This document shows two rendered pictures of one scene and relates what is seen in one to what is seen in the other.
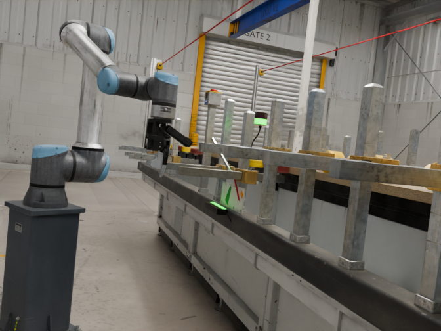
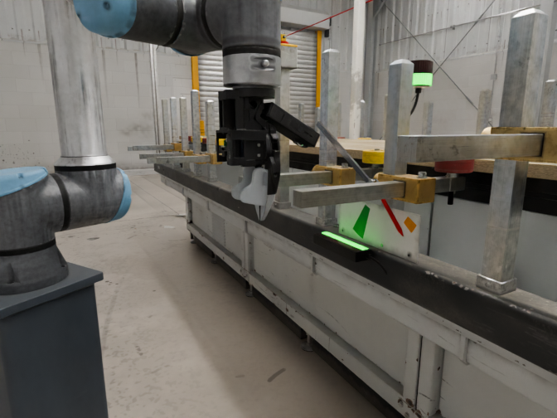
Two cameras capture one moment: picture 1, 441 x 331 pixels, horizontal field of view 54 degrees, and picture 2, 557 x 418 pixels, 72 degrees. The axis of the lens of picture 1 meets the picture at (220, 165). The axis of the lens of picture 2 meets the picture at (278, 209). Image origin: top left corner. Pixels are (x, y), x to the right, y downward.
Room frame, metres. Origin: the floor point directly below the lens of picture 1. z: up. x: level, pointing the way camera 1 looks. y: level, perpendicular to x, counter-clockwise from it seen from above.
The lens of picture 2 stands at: (0.95, 0.29, 0.97)
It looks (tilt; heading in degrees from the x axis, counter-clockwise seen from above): 12 degrees down; 351
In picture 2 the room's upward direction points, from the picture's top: straight up
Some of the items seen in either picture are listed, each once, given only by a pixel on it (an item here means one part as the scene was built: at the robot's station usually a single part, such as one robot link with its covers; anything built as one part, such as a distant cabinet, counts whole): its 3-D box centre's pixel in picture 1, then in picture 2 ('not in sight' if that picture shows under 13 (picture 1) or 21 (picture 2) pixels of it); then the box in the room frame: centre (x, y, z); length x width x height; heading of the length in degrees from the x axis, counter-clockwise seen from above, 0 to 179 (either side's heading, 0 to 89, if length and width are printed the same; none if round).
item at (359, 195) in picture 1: (361, 184); not in sight; (1.03, -0.34, 0.90); 0.03 x 0.03 x 0.48; 19
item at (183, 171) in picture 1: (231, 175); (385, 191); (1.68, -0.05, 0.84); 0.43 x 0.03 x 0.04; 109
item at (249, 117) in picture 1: (243, 170); (394, 176); (1.73, -0.09, 0.87); 0.03 x 0.03 x 0.48; 19
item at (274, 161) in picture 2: (165, 152); (268, 167); (1.56, 0.21, 0.91); 0.05 x 0.02 x 0.09; 19
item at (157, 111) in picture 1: (163, 113); (253, 75); (1.58, 0.23, 1.05); 0.10 x 0.09 x 0.05; 19
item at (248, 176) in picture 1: (245, 175); (402, 186); (1.71, -0.10, 0.85); 0.13 x 0.06 x 0.05; 19
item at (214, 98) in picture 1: (212, 99); (282, 58); (2.22, 0.07, 1.18); 0.07 x 0.07 x 0.08; 19
